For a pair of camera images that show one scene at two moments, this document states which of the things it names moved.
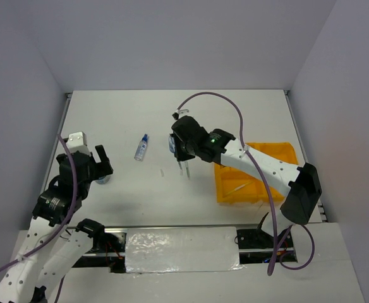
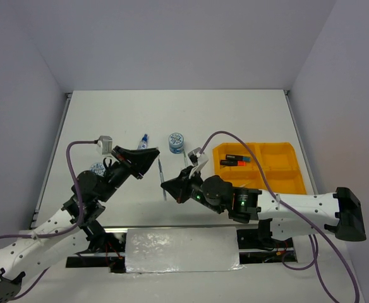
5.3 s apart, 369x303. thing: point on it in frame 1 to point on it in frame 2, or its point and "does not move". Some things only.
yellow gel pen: [238, 187] does not move
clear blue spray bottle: [141, 150] does not move
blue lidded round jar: [171, 141] does not move
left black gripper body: [96, 172] to [119, 172]
